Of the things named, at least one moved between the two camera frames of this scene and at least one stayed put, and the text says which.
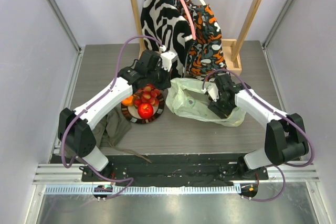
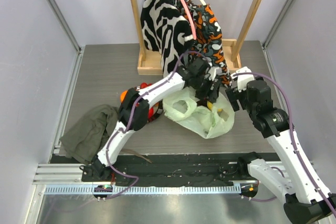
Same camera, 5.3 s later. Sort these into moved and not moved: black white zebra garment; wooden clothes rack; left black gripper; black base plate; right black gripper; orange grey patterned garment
Moved: left black gripper; right black gripper
Not moved: black base plate; orange grey patterned garment; wooden clothes rack; black white zebra garment
